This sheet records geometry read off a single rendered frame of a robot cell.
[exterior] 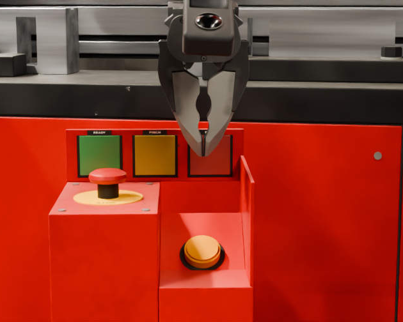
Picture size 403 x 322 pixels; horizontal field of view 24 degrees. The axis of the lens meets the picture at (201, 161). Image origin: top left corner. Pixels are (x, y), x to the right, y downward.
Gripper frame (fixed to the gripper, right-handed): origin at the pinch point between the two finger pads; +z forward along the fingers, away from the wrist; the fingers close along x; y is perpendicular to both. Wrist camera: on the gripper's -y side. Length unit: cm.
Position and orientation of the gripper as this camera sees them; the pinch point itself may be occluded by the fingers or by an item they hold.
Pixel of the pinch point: (203, 145)
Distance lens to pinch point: 94.3
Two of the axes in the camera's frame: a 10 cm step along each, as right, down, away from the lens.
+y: -0.2, -2.6, 9.7
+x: -10.0, 0.0, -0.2
